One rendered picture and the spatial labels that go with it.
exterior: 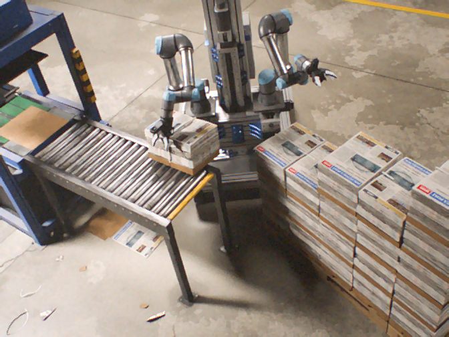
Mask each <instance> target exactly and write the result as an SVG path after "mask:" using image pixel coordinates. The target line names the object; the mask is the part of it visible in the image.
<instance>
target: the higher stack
mask: <svg viewBox="0 0 449 337"><path fill-rule="evenodd" d="M437 169H438V170H437ZM410 196H411V197H410V208H409V212H408V215H409V216H410V217H411V218H413V219H415V220H416V221H417V222H419V223H420V224H422V225H423V226H425V227H427V228H428V229H429V230H431V231H433V232H434V233H436V234H438V235H439V236H441V237H442V238H443V239H445V240H446V241H447V242H449V160H447V161H446V162H445V163H444V164H443V165H442V166H441V167H440V168H438V167H436V170H435V171H434V172H433V173H430V174H429V175H428V176H426V177H425V178H424V179H423V180H422V181H420V182H419V183H418V184H417V185H416V186H413V187H412V190H411V195H410ZM405 226H406V227H405V230H404V236H403V237H404V243H403V246H404V247H406V248H407V249H408V250H409V251H411V252H412V253H413V254H414V255H416V256H418V257H419V258H421V259H423V260H424V261H425V262H426V263H428V264H429V265H431V266H432V267H433V268H434V269H435V270H437V271H439V272H440V273H442V274H444V275H445V276H446V277H448V278H449V249H448V248H447V247H446V246H444V245H442V244H441V243H440V242H438V241H436V240H434V239H432V238H431V237H430V236H429V235H428V234H426V233H424V232H423V231H421V230H420V229H418V228H416V227H414V226H413V225H412V224H410V223H408V222H406V225H405ZM399 257H400V264H399V266H398V269H397V272H398V273H399V274H400V275H401V276H403V277H404V278H405V279H407V280H408V281H409V282H411V283H412V284H414V285H415V286H416V287H417V288H419V289H420V290H422V291H423V292H425V293H427V294H428V295H429V296H430V297H432V299H433V300H435V301H436V302H438V303H439V304H440V305H441V306H442V307H443V306H444V305H445V304H446V303H447V302H448V301H449V284H448V283H447V282H445V281H444V280H443V279H441V278H439V277H438V276H437V275H435V274H433V273H432V272H431V271H429V270H428V269H426V268H425V267H424V266H422V264H420V263H418V262H417V261H415V260H414V259H412V258H411V257H410V256H409V255H407V254H405V253H404V252H402V251H401V252H400V256H399ZM394 289H395V295H394V297H395V298H397V299H398V300H399V301H401V303H403V304H404V305H405V306H407V307H408V308H409V309H411V310H412V311H413V312H414V313H415V314H416V315H418V316H419V317H420V318H421V319H423V320H424V321H425V322H427V323H428V324H429V325H431V326H432V327H434V328H435V329H437V327H439V326H440V325H441V324H442V323H443V322H444V321H445V320H447V319H448V318H449V304H448V305H447V306H446V307H445V308H443V309H442V310H440V309H439V308H437V307H436V306H435V305H434V304H432V303H431V302H429V301H428V300H427V299H425V298H423V296H421V295H420V294H419V293H418V292H416V291H415V290H413V289H412V288H411V287H410V286H408V285H406V284H405V283H404V282H402V281H401V280H399V279H398V278H397V277H396V284H395V288H394ZM390 319H392V320H393V321H394V322H396V323H397V324H399V325H400V326H401V328H403V329H404V330H405V331H406V332H407V333H409V334H410V335H411V336H412V337H444V336H445V335H446V333H447V332H449V321H447V322H446V323H445V324H444V325H443V326H442V327H441V328H440V329H438V330H437V331H436V333H433V331H431V330H430V329H429V328H427V327H426V326H425V325H423V323H421V322H420V321H418V320H417V319H416V318H415V317H413V316H412V315H410V314H409V313H407V311H406V310H405V309H403V307H401V306H400V305H399V304H397V303H396V302H395V301H393V302H392V310H391V312H390ZM387 334H388V335H389V336H391V337H407V336H406V335H405V334H404V333H403V332H401V331H400V330H399V329H397V328H396V327H395V326H394V325H393V324H392V323H391V322H389V323H388V331H387Z"/></svg>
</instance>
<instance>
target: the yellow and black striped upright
mask: <svg viewBox="0 0 449 337"><path fill-rule="evenodd" d="M69 52H70V54H71V57H72V59H73V61H74V63H75V65H76V69H77V71H78V74H79V77H80V80H81V83H82V86H83V88H84V91H85V93H86V97H87V99H88V102H91V103H94V102H95V101H96V100H97V99H96V95H95V92H94V89H93V87H92V83H91V80H90V79H89V77H88V73H87V71H86V67H85V65H84V62H83V59H82V56H81V54H80V50H79V49H77V48H73V49H71V50H70V51H69Z"/></svg>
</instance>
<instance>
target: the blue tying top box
mask: <svg viewBox="0 0 449 337"><path fill-rule="evenodd" d="M32 21H33V20H32V17H31V14H30V12H29V9H28V7H27V4H26V2H25V1H24V2H23V3H21V0H0V41H1V40H3V39H5V38H6V37H8V36H10V35H11V34H13V33H15V32H16V31H19V29H21V28H22V27H24V26H26V25H27V24H29V23H31V22H32Z"/></svg>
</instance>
